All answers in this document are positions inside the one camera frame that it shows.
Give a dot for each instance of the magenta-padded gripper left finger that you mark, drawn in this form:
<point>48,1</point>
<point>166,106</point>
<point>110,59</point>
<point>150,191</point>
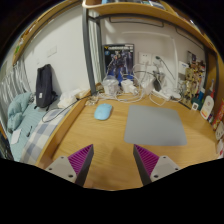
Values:
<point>61,166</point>

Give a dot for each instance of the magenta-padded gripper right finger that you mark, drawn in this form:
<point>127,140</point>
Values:
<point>163,165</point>

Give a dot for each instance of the light blue computer mouse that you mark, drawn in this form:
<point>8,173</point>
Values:
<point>103,112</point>

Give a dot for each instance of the grey mouse pad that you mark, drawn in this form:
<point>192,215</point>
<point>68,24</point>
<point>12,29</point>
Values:
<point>155,126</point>

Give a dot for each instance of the plaid bed sheet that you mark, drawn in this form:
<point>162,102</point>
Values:
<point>36,133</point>

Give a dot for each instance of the small white cube thermometer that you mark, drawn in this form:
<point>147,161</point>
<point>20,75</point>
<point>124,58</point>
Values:
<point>195,106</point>

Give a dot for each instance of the white tissue pack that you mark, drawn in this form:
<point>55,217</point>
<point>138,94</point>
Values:
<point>68,98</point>

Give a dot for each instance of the teal pillow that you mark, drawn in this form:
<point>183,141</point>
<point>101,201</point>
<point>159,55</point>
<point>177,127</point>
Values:
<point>18,110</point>

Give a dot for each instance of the clear snack bag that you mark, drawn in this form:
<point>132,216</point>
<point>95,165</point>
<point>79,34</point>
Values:
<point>91,101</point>

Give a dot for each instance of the white lotion bottle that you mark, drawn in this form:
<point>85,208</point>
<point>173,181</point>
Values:
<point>207,107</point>

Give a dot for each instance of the black backpack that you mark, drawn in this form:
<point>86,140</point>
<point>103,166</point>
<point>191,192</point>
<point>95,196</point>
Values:
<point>44,86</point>

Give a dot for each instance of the steel cup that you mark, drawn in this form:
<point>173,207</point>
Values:
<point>159,81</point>

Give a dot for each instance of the white charger block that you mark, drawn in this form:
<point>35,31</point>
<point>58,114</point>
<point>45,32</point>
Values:
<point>128,86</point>

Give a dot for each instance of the tan robot figurine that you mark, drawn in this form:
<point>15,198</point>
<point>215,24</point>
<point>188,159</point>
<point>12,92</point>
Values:
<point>193,81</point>

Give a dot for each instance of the dark bottle with white nozzle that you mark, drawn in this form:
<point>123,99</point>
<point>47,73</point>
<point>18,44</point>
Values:
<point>210,88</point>

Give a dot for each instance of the clear domed plastic cup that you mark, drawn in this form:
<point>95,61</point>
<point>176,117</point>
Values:
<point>110,85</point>

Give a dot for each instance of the colourful model kit box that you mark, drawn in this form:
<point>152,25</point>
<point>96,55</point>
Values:
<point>190,56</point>

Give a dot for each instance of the blue robot model kit box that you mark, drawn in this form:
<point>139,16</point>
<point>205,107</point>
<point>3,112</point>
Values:
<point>118,60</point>

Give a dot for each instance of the wooden overhead shelf unit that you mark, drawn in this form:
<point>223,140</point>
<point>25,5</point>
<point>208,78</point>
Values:
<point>140,10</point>

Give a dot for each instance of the white wall outlet with plug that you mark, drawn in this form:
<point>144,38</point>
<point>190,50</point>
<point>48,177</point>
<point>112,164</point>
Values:
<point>158,60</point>

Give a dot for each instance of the grey metal frame post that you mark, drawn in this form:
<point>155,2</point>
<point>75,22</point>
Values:
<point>87,50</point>

